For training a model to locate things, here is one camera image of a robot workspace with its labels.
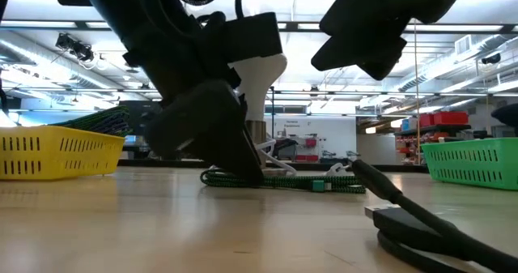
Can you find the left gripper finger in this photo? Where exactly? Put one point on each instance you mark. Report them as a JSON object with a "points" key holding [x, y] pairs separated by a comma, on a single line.
{"points": [[210, 123]]}

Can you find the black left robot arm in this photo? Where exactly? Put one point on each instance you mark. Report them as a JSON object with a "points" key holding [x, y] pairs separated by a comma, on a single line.
{"points": [[121, 14]]}

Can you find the dark cabinet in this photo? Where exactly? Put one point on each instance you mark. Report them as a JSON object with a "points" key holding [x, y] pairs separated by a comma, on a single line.
{"points": [[141, 107]]}

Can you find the red storage bin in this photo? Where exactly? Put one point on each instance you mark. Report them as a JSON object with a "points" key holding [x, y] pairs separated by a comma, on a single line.
{"points": [[451, 118], [426, 120]]}

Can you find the white ceiling air unit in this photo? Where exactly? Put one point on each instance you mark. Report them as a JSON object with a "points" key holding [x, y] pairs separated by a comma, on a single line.
{"points": [[467, 44]]}

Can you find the dark shelf rack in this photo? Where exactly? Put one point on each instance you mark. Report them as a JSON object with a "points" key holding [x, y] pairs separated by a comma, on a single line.
{"points": [[445, 128]]}

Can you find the yellow plastic basket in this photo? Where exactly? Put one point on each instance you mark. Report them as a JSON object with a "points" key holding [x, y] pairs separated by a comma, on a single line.
{"points": [[60, 155]]}

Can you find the black rounded object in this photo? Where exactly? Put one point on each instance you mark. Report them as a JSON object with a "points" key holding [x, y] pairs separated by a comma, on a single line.
{"points": [[506, 115]]}

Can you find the green plastic basket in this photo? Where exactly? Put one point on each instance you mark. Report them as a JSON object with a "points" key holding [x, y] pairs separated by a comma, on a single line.
{"points": [[473, 163]]}

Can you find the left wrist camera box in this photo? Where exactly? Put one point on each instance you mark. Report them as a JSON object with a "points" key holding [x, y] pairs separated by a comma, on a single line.
{"points": [[255, 34]]}

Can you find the white wall board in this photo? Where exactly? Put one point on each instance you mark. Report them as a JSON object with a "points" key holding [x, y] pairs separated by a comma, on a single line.
{"points": [[328, 131]]}

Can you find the black ceiling camera rig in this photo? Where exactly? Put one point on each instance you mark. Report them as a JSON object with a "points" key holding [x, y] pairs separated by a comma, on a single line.
{"points": [[77, 48]]}

